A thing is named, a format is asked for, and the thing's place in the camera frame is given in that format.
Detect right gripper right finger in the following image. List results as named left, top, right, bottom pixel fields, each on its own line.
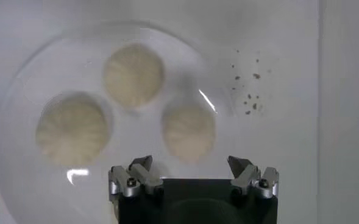
left=227, top=155, right=280, bottom=200

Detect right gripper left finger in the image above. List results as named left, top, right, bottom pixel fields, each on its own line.
left=108, top=155, right=165, bottom=201

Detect white steamed baozi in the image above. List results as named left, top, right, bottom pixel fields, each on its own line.
left=35, top=93, right=112, bottom=167
left=162, top=102, right=216, bottom=164
left=102, top=42, right=165, bottom=109

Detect brown crumbs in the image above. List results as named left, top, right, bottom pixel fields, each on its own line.
left=230, top=48, right=273, bottom=116

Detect white round plate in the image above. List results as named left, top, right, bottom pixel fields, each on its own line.
left=0, top=19, right=244, bottom=224

